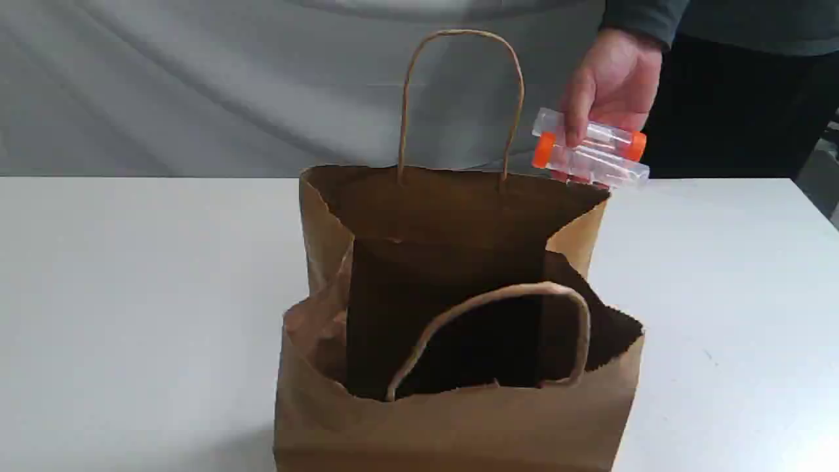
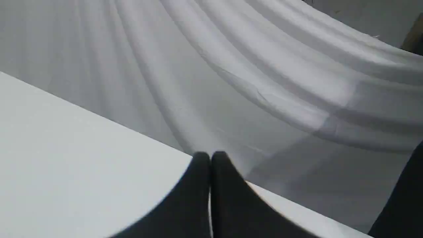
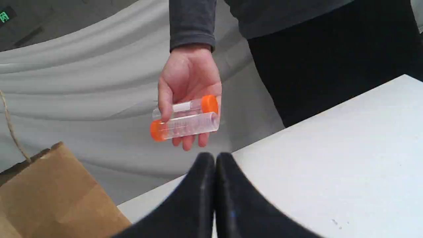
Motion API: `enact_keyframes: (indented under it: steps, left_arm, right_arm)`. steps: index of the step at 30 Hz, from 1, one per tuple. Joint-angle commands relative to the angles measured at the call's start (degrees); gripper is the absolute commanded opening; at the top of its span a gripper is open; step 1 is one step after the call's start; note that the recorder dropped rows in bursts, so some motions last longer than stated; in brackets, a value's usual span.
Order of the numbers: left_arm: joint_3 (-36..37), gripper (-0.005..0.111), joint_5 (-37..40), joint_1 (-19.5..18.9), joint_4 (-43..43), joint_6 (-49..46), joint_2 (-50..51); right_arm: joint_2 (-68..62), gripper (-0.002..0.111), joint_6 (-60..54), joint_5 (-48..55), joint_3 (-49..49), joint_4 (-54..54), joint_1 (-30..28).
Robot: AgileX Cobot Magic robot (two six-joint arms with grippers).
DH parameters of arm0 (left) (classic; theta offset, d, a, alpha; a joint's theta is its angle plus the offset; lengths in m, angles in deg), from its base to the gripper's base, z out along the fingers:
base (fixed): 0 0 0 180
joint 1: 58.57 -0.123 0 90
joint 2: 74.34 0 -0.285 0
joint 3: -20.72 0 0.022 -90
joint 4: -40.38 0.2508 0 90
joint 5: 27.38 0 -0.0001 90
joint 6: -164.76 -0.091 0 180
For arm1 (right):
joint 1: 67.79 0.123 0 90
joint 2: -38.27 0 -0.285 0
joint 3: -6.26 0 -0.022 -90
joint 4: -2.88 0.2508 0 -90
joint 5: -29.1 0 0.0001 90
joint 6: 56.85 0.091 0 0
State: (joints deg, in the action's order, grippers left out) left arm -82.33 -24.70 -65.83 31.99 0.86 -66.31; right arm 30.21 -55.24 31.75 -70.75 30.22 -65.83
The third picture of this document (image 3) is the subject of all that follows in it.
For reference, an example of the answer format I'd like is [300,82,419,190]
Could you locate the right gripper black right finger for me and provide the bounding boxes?
[215,153,318,238]

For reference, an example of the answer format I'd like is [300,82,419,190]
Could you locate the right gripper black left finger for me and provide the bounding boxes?
[114,152,215,238]

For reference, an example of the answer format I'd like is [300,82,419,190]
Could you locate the clear tube orange cap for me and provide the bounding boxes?
[171,95,219,118]
[150,112,219,141]

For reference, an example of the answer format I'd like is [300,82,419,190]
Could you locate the brown paper bag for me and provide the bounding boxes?
[0,89,132,238]

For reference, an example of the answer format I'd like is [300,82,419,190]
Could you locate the grey sleeved forearm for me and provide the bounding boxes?
[169,0,216,52]

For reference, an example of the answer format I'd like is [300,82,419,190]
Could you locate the person's bare right hand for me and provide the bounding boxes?
[158,44,222,151]

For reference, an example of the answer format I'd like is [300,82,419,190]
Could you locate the grey backdrop cloth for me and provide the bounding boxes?
[1,0,284,204]

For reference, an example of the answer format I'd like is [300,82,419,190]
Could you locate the person torso dark clothes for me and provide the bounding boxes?
[226,0,422,128]

